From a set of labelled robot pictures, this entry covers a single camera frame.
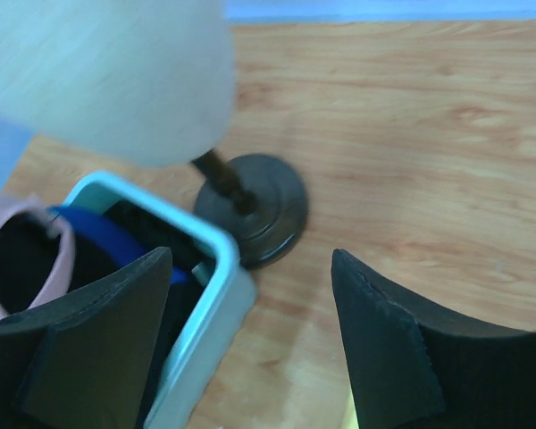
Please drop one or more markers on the light teal plastic bin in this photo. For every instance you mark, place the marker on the light teal plastic bin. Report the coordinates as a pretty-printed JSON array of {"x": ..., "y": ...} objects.
[{"x": 217, "y": 316}]

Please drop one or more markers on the cream mannequin head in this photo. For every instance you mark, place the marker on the cream mannequin head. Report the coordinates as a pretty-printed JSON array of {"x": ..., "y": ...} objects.
[{"x": 148, "y": 82}]

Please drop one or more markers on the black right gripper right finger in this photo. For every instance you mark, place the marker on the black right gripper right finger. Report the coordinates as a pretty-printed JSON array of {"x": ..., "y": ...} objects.
[{"x": 413, "y": 363}]

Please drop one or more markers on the blue cap in bin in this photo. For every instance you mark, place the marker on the blue cap in bin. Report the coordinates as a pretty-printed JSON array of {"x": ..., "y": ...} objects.
[{"x": 101, "y": 246}]

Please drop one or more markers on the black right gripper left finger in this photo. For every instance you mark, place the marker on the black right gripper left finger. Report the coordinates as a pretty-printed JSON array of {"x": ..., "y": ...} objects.
[{"x": 82, "y": 361}]

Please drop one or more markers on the black baseball cap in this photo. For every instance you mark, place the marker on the black baseball cap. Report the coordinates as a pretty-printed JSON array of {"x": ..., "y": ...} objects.
[{"x": 191, "y": 271}]

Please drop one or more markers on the pink sport baseball cap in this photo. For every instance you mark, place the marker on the pink sport baseball cap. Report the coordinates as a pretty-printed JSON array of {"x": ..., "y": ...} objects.
[{"x": 37, "y": 254}]

